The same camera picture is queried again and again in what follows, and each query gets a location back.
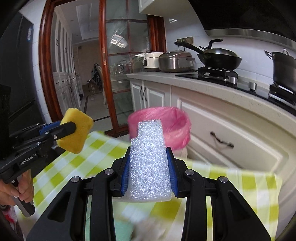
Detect yellow sponge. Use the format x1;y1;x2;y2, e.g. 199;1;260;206
57;108;93;154

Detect white foam wrap piece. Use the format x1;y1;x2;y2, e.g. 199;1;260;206
125;120;172;202

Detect pink-lined trash bin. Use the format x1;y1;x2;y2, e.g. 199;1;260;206
127;106;192;151

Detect white kitchen cabinets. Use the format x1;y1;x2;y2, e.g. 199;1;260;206
128;72;295;233

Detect person's left hand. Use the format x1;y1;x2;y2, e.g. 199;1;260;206
0;169;34;206

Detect black refrigerator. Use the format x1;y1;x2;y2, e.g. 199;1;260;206
1;13;43;134

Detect green checked tablecloth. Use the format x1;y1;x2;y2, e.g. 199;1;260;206
14;131;283;241

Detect silver rice cooker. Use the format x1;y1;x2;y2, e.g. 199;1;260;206
159;50;195;73

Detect white rice cooker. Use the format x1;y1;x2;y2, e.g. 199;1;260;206
142;52;163;72

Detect black wok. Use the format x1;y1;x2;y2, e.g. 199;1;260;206
174;39;242;71

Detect gas stove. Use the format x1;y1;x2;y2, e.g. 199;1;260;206
175;67;295;115

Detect dark stock pot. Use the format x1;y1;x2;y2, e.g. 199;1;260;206
264;49;296;93

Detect red wooden door frame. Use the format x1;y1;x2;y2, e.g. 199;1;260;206
38;0;167;137

